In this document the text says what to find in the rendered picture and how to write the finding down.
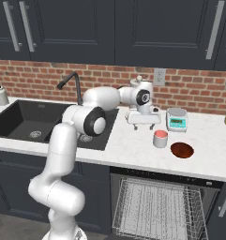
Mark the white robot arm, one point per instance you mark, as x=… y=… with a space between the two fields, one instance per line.
x=63 y=162

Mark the dark base cupboard door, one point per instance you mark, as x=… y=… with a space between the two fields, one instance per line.
x=222 y=225

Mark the white soap dispenser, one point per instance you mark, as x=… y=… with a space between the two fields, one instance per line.
x=1 y=96

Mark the grey cup with pink inside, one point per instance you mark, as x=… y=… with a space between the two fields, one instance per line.
x=160 y=140

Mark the black tap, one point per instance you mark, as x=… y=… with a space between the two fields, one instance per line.
x=77 y=84

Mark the black sink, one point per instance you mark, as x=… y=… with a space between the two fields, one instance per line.
x=22 y=120

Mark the white kitchen scale teal display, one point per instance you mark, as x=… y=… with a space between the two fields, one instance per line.
x=177 y=120

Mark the brown bowl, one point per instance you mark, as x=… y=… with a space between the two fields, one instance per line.
x=182 y=150

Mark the dishwasher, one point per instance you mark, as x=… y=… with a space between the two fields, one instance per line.
x=167 y=179

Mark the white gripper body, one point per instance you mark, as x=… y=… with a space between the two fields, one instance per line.
x=144 y=117

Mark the dark base cupboard front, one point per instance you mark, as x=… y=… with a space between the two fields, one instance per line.
x=14 y=184

